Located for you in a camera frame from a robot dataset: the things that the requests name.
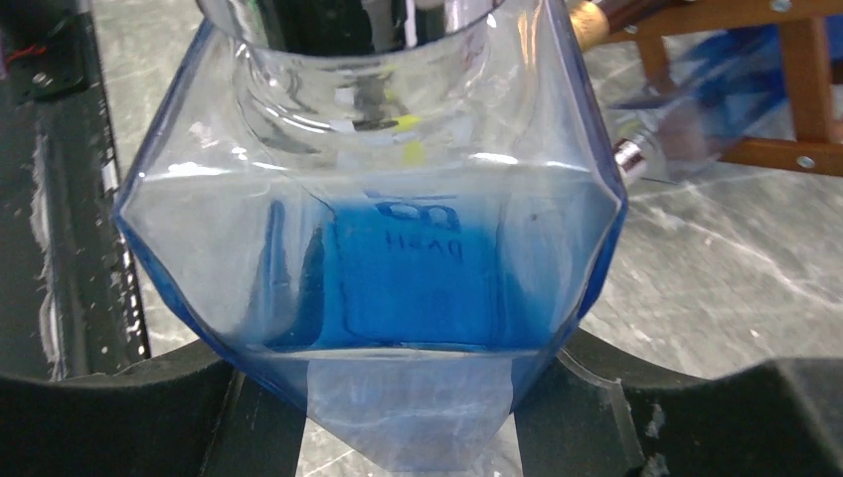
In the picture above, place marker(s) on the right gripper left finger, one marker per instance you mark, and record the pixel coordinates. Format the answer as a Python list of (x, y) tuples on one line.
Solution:
[(185, 413)]

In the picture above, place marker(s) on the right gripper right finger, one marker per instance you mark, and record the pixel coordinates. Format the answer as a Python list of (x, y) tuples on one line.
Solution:
[(599, 411)]

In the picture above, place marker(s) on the blue glass bottle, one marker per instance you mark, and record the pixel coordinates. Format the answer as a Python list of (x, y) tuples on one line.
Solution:
[(391, 213), (703, 105)]

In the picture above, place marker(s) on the brown wooden wine rack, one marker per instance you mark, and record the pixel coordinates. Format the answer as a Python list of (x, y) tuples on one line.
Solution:
[(804, 135)]

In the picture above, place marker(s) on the dark bottle gold cap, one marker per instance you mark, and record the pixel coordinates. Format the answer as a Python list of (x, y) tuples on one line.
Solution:
[(593, 21)]

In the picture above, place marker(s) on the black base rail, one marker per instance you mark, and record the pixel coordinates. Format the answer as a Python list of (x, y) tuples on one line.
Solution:
[(70, 300)]

